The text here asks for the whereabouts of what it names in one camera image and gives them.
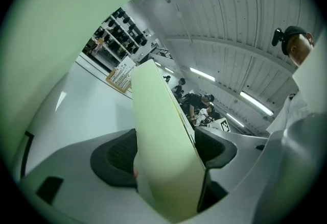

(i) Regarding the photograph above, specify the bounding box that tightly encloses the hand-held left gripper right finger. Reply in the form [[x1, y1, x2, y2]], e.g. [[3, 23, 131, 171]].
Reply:
[[195, 126, 270, 213]]

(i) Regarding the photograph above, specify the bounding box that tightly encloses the tall pale green box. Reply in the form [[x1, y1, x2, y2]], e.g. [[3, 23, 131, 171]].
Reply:
[[0, 0, 195, 180]]

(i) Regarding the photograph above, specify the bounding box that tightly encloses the person's head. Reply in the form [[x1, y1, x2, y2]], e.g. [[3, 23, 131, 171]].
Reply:
[[282, 26, 315, 68]]

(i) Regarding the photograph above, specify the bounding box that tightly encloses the person's white shirt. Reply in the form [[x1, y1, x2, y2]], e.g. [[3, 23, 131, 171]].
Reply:
[[265, 36, 327, 139]]

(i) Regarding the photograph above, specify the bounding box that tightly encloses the wooden card holder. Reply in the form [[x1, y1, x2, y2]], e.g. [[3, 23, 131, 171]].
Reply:
[[106, 61, 138, 93]]

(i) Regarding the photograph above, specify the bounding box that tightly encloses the pale green sheet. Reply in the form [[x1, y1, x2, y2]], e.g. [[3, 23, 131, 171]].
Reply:
[[131, 59, 207, 221]]

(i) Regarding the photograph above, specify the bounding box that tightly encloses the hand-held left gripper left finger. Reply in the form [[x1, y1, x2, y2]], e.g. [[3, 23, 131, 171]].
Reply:
[[20, 128, 174, 224]]

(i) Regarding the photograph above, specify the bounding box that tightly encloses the white shelf with black bags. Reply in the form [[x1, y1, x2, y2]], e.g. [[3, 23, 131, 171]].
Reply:
[[84, 7, 149, 65]]

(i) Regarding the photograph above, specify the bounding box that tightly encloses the black head camera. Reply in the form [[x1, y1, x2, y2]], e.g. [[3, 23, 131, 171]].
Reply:
[[271, 28, 285, 47]]

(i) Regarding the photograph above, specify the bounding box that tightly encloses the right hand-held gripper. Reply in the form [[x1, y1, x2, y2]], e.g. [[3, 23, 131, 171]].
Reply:
[[204, 117, 232, 133]]

